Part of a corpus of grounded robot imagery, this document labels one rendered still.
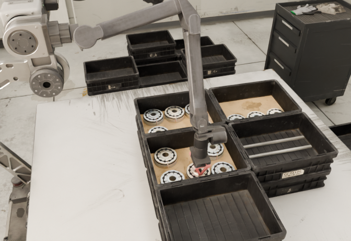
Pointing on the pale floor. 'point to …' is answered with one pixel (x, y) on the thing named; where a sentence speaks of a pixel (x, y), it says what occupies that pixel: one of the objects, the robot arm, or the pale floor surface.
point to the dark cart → (312, 49)
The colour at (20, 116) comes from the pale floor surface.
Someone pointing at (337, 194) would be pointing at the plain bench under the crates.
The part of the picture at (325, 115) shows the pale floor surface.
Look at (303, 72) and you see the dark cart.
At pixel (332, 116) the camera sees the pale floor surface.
